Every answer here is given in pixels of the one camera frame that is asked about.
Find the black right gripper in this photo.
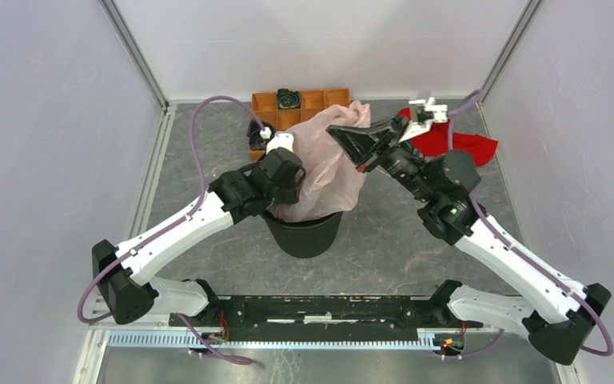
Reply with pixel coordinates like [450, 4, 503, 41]
[327, 112, 436, 202]

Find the pink plastic trash bag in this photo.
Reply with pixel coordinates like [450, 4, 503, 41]
[269, 101, 371, 222]

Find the black plastic trash bin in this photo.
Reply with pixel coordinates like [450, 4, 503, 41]
[261, 212, 343, 258]

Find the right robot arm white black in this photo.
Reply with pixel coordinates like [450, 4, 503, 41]
[327, 115, 612, 366]

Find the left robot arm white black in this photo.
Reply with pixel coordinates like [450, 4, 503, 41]
[91, 148, 305, 326]

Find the orange wooden compartment tray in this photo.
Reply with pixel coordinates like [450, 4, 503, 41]
[251, 88, 351, 132]

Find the rolled dark belt left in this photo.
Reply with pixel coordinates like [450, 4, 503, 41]
[246, 120, 266, 151]

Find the red cloth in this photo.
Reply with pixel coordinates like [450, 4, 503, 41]
[410, 120, 499, 167]

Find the rolled dark belt green yellow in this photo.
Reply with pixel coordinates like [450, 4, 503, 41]
[276, 88, 302, 110]

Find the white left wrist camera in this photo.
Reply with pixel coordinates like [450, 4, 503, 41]
[260, 126, 294, 154]

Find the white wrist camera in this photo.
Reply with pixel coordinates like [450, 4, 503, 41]
[260, 126, 294, 154]
[399, 97, 449, 142]

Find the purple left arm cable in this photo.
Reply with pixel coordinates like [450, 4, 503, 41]
[77, 95, 273, 366]

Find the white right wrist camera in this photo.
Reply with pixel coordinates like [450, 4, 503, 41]
[399, 97, 449, 142]

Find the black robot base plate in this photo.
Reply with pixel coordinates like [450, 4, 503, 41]
[169, 282, 481, 342]

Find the slotted white cable duct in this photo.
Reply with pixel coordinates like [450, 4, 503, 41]
[107, 330, 442, 352]

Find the aluminium frame post right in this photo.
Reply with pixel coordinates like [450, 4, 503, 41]
[481, 0, 544, 102]

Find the aluminium frame post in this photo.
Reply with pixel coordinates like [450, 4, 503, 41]
[481, 0, 544, 102]
[99, 0, 169, 110]

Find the aluminium frame post left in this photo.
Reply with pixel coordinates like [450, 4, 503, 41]
[99, 0, 169, 110]

